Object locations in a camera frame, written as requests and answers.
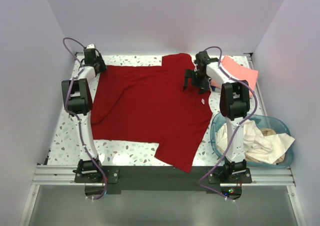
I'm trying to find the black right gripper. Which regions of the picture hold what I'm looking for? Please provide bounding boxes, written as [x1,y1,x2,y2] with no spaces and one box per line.
[183,69,209,95]

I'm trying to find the red t shirt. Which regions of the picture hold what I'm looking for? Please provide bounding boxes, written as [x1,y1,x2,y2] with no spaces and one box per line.
[90,53,213,173]

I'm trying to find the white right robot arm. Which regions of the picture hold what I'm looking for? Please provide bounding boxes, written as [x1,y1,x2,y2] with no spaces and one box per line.
[183,50,250,183]

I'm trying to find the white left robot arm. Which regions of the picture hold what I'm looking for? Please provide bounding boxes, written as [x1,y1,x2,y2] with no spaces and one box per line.
[61,44,107,182]

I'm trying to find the folded salmon pink t shirt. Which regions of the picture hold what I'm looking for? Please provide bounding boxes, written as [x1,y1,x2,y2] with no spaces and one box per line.
[206,55,259,90]

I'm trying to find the teal plastic laundry basket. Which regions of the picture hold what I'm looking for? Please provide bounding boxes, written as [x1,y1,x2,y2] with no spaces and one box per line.
[210,113,295,169]

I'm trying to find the cream t shirt in basket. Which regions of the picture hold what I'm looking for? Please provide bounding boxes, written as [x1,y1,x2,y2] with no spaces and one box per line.
[214,120,295,165]

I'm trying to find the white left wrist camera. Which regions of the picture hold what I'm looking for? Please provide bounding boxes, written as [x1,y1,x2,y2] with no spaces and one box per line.
[86,44,96,49]

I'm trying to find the aluminium frame rail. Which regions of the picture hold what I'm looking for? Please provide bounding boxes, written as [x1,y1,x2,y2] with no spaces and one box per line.
[31,165,296,186]

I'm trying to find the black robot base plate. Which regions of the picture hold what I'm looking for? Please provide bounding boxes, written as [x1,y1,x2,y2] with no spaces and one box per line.
[73,162,252,199]

